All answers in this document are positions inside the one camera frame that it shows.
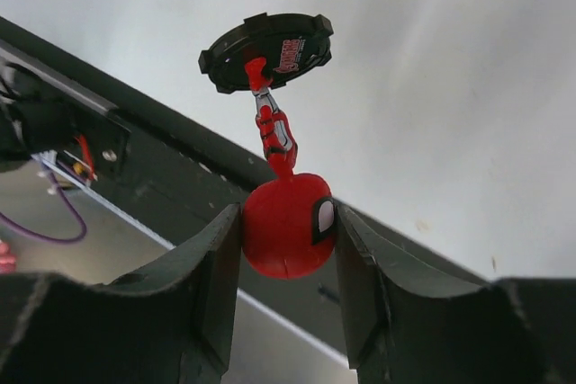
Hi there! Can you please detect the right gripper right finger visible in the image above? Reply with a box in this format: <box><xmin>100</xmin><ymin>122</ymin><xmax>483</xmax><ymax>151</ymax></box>
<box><xmin>336</xmin><ymin>206</ymin><xmax>575</xmax><ymax>383</ymax></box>

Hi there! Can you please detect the red spider hero figurine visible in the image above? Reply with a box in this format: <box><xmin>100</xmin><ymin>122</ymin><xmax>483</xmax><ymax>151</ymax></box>
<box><xmin>198</xmin><ymin>13</ymin><xmax>337</xmax><ymax>280</ymax></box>

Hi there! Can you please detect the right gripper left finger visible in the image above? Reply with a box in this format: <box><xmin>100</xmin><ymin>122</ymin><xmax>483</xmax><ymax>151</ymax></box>
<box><xmin>1</xmin><ymin>204</ymin><xmax>241</xmax><ymax>384</ymax></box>

